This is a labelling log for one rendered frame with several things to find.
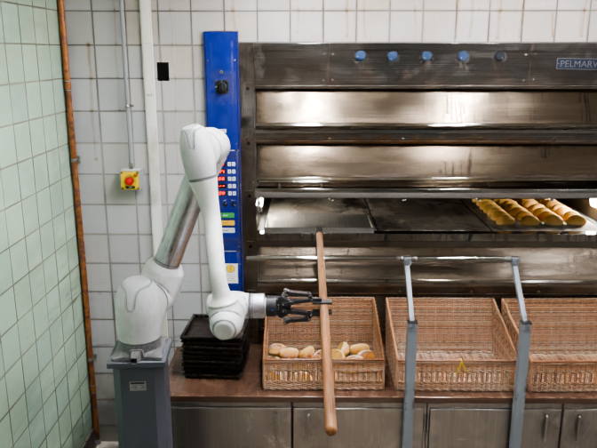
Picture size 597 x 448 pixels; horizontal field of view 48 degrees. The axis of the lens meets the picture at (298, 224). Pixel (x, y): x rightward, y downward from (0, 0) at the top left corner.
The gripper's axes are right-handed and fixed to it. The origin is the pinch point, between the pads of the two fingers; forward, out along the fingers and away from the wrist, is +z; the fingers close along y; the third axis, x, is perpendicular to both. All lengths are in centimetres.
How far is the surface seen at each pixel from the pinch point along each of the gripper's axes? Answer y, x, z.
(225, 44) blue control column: -91, -96, -45
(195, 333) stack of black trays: 40, -66, -58
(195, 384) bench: 60, -54, -57
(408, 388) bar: 53, -40, 38
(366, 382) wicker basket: 56, -51, 21
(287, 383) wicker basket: 57, -50, -15
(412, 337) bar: 29, -40, 39
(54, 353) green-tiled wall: 46, -55, -121
